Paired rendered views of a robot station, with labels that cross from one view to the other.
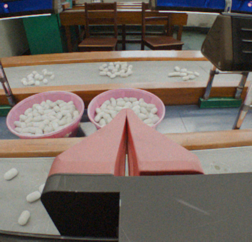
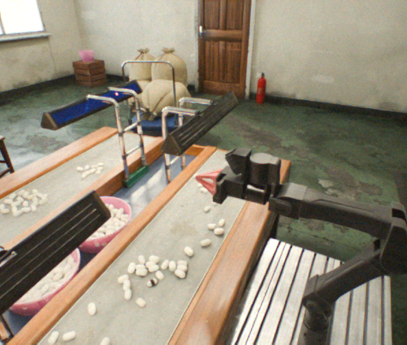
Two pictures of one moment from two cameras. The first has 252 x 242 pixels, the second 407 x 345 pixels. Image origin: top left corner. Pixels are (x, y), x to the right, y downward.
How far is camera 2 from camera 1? 76 cm
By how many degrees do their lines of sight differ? 51
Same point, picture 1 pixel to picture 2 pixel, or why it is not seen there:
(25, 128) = (31, 297)
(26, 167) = (91, 298)
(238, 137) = (175, 185)
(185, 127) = (136, 205)
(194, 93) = (118, 179)
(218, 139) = (168, 193)
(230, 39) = (177, 144)
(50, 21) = not seen: outside the picture
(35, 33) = not seen: outside the picture
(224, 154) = (177, 198)
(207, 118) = (140, 191)
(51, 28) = not seen: outside the picture
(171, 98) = (105, 194)
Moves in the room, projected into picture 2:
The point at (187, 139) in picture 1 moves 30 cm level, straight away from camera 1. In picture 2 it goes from (155, 204) to (123, 175)
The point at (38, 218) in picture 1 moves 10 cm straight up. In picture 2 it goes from (146, 296) to (142, 272)
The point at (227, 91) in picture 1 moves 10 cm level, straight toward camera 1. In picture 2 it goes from (136, 164) to (143, 172)
